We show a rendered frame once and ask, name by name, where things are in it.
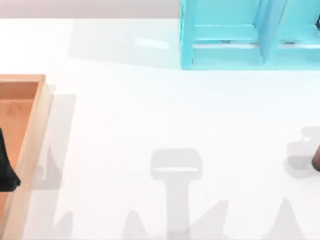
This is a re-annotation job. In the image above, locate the light blue rack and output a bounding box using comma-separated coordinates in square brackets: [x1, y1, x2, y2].
[179, 0, 320, 71]

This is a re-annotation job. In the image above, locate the shallow salmon-coloured box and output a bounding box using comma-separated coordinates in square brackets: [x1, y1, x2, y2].
[0, 74, 54, 240]

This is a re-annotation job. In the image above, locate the brown rounded object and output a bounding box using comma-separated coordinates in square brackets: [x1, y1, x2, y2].
[311, 144, 320, 173]

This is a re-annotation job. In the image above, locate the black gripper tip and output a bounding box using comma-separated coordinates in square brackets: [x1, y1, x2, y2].
[0, 128, 22, 194]

